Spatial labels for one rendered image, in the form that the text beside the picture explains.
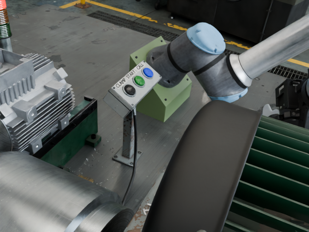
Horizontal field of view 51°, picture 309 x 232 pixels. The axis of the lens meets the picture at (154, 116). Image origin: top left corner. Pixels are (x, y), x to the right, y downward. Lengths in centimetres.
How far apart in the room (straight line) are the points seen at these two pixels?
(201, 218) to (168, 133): 92
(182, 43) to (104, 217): 72
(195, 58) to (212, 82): 9
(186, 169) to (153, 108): 95
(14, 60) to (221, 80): 59
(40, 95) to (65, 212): 42
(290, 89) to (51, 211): 49
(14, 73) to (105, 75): 70
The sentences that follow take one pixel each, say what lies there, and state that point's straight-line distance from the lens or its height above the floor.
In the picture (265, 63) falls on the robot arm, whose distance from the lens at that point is 101.
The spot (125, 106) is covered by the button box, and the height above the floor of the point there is 105.
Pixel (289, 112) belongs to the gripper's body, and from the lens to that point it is 68.
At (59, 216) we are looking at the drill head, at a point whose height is 116.
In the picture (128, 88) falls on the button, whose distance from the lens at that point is 78.
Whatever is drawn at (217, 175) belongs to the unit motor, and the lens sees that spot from 18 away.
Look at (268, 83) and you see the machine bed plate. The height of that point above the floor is 80.
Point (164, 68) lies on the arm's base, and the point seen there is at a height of 98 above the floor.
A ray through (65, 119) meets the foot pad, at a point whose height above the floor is 98.
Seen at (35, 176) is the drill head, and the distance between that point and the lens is 46.
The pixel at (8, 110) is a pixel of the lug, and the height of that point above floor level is 108.
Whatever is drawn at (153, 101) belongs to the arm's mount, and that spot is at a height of 87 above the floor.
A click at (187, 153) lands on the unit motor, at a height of 136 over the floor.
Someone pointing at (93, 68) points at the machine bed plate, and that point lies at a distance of 143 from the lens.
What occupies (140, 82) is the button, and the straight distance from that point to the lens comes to 82.
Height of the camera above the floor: 149
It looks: 36 degrees down
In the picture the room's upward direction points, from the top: 6 degrees clockwise
